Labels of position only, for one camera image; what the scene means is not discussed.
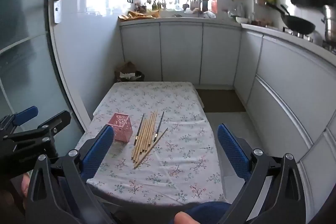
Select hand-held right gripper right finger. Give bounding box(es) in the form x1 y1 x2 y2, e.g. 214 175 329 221
217 123 306 224

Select floral tablecloth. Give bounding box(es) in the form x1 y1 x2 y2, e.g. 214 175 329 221
75 81 226 205

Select bundle of bamboo chopsticks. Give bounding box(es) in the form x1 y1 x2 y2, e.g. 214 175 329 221
131 110 158 165

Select brown cardboard box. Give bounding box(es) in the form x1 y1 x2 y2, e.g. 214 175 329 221
115 61 137 82

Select person's right hand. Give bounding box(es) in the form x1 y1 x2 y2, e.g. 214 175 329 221
175 212 200 224

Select pink perforated utensil holder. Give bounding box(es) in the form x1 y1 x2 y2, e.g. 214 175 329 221
108 113 132 143

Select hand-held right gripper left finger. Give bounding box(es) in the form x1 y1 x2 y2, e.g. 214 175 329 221
25 124 116 224

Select white kitchen cabinets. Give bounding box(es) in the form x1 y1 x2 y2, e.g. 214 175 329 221
119 22 336 224

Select person's left hand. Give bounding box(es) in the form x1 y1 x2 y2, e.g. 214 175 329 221
22 174 30 210

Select row of small bottles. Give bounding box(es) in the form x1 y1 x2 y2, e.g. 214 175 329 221
146 0 168 10

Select frosted glass door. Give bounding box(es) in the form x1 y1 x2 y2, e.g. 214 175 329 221
0 0 91 135

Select black wok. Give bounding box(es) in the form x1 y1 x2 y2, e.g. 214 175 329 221
265 2 316 35

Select glass jar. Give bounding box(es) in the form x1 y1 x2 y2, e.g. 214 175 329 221
231 2 246 18

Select steel pot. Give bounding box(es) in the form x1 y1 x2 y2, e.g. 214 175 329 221
322 4 336 42

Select brown floor mat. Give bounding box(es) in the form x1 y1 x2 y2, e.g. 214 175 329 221
196 89 246 113

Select yellow cloth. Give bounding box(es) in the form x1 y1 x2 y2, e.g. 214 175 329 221
118 10 160 22

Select silver door handle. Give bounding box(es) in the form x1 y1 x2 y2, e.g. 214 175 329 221
42 0 66 24

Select gas stove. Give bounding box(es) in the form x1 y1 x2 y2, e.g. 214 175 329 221
282 27 336 54

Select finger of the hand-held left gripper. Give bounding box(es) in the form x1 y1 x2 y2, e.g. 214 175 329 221
0 106 39 135
1 110 72 159

